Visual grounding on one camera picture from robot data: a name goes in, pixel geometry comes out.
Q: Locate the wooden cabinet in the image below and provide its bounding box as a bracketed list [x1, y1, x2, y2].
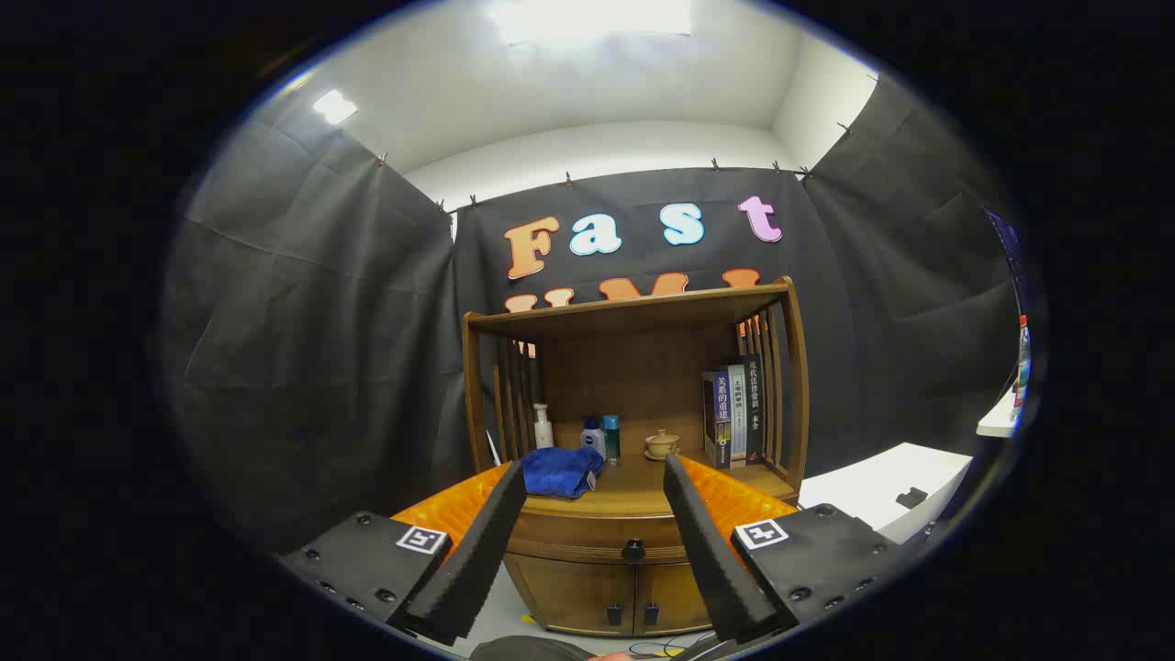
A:
[462, 275, 811, 639]

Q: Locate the wooden drawer with black knob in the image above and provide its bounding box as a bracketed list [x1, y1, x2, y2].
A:
[507, 510, 691, 563]

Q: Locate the book with dark spine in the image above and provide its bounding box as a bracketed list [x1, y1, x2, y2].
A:
[742, 354, 766, 465]

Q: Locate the blue towel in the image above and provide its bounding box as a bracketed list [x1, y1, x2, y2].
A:
[520, 446, 607, 501]

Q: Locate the wooden cabinet door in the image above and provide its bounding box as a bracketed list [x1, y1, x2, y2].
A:
[633, 562, 712, 636]
[503, 554, 636, 636]

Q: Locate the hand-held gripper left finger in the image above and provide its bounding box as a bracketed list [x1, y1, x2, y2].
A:
[275, 459, 529, 646]

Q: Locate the black floor cable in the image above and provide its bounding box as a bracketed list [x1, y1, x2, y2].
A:
[629, 638, 717, 660]

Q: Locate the white drawer unit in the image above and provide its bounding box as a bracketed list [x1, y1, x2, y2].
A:
[797, 443, 974, 544]

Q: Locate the clear water bottle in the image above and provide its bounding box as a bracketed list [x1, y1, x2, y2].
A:
[1013, 315, 1032, 423]

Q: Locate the white side table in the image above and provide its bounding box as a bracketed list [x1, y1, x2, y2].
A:
[976, 390, 1020, 439]

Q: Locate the large ceiling light panel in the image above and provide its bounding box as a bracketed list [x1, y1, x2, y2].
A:
[491, 0, 694, 45]

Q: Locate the person's dark clothing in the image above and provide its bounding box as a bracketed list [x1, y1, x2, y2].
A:
[470, 635, 598, 661]

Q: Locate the book with pale spine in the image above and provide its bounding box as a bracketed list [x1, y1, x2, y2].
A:
[728, 364, 749, 467]

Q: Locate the small ceiling light panel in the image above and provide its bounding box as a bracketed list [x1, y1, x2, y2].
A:
[312, 89, 359, 127]

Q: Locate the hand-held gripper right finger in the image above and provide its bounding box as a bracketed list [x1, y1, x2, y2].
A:
[661, 454, 914, 645]

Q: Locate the grey book with blue spine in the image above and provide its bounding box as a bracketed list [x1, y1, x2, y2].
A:
[702, 367, 733, 471]

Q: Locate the wooden countertop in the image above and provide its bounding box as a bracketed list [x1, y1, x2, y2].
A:
[514, 448, 798, 520]

